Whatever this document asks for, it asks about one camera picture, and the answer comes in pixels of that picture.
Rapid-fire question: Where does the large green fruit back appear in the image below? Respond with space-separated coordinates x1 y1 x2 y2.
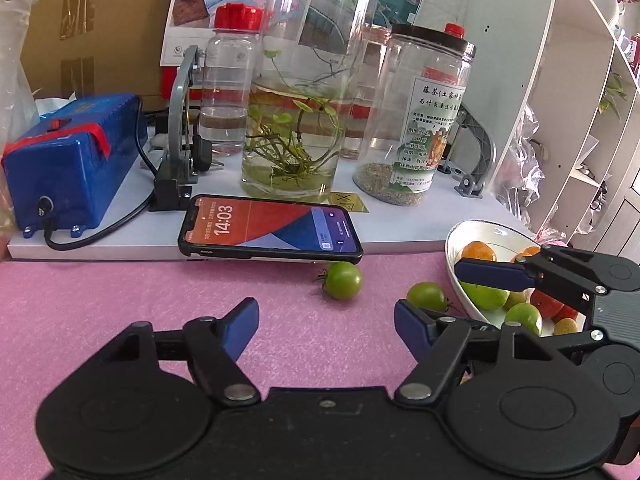
503 302 542 336

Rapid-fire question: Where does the brown longan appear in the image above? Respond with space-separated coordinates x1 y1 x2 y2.
553 318 580 336
503 289 530 311

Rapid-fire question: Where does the glass vase with plant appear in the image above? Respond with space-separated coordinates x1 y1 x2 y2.
241 0 378 203

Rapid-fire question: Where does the small bottle red cap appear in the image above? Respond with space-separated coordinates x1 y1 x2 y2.
198 2 262 157

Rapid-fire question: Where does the cardboard box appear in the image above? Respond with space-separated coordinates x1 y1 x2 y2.
21 0 170 110

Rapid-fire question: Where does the left grey metal bracket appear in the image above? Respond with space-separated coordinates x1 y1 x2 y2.
150 46 200 211

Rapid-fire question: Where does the clear jar with label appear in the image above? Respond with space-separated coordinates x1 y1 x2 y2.
352 23 476 207

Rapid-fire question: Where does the small gold card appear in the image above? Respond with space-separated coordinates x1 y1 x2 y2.
329 192 368 214

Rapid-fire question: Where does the clear plastic bag right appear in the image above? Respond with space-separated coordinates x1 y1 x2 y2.
490 104 544 228

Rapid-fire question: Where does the potted green plant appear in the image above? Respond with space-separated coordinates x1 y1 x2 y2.
598 72 627 118

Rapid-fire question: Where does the green tomato right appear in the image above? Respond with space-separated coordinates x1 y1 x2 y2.
406 282 449 312

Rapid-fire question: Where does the white ceramic plate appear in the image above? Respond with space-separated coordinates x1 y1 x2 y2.
445 220 540 327

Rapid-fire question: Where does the small back tangerine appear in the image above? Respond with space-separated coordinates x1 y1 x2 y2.
460 240 497 261

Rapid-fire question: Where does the black power cable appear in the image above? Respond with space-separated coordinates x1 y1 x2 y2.
41 98 162 252

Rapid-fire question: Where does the green tomato with stem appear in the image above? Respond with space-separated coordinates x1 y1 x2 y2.
314 262 362 301

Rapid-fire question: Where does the white raised board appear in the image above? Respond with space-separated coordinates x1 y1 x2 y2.
8 159 528 261

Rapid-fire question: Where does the black smartphone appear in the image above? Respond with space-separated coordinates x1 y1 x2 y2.
178 194 363 264

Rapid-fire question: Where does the white shelf unit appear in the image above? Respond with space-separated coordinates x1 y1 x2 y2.
464 0 639 254

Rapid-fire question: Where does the small tangerine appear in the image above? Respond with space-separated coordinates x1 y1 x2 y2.
460 240 497 261
511 246 540 263

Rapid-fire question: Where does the right grey metal bracket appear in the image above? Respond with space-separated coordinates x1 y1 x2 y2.
437 106 497 198

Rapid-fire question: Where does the red apple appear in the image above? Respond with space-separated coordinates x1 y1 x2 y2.
552 304 578 323
529 289 564 320

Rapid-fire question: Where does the grey metal bracket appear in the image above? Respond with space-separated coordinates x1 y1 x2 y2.
437 106 497 198
150 46 200 211

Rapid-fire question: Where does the white plastic bag left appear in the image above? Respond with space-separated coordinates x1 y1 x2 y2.
0 0 39 146

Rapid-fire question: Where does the blue power box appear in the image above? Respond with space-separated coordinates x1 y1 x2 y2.
1 93 148 238

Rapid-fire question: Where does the pink floral tablecloth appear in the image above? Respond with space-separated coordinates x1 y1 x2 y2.
1 252 449 479

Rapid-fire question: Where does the large green fruit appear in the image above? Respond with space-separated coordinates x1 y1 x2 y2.
460 282 510 311
503 302 542 336

